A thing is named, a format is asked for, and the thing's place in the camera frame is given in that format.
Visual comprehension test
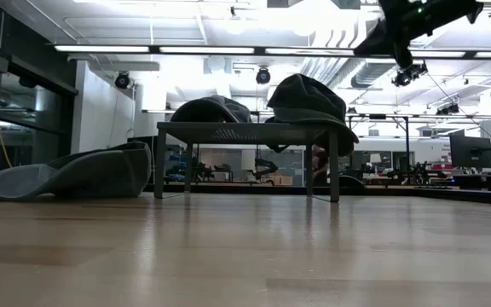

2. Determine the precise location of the black ceiling light cluster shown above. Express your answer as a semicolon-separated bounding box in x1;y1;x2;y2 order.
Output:
390;61;430;89

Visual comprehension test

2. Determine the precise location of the black ceiling spotlight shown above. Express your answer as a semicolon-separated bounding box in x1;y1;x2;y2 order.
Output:
255;67;273;86
113;71;133;91

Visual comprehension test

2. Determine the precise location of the black cap with white label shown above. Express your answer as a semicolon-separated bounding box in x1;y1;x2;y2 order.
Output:
265;72;360;144

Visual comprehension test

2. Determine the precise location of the grey perforated metal riser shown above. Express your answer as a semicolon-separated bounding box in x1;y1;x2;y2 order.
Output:
153;121;340;204

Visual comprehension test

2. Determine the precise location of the person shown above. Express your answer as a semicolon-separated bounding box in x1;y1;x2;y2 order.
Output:
311;144;330;185

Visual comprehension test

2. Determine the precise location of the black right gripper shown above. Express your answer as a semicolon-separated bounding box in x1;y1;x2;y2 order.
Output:
353;0;445;70

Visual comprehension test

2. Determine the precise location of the grey cap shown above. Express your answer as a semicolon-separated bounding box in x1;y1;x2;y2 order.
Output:
169;94;253;125
0;141;153;202

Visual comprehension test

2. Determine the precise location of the silver ventilation duct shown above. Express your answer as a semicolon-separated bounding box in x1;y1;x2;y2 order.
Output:
292;0;424;100

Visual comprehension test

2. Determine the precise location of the cardboard box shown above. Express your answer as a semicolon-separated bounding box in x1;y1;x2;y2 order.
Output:
266;172;294;187

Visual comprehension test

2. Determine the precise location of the black metal stand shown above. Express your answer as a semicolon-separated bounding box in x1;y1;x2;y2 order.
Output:
346;113;412;181

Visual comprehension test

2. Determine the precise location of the black aluminium table frame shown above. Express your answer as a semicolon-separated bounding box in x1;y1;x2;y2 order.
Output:
142;182;491;207

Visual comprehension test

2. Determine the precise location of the black computer monitor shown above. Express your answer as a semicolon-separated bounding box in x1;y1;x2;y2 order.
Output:
448;134;491;171

